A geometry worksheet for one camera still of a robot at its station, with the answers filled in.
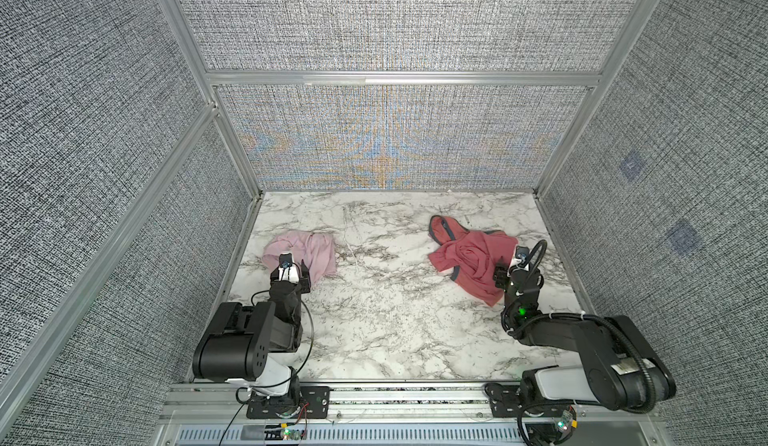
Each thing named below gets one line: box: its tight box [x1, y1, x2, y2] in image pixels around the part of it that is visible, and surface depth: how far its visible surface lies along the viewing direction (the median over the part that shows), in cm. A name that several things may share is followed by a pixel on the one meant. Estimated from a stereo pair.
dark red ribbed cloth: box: [428, 215, 518, 307], surface depth 97 cm
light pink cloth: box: [262, 231, 338, 282], surface depth 99 cm
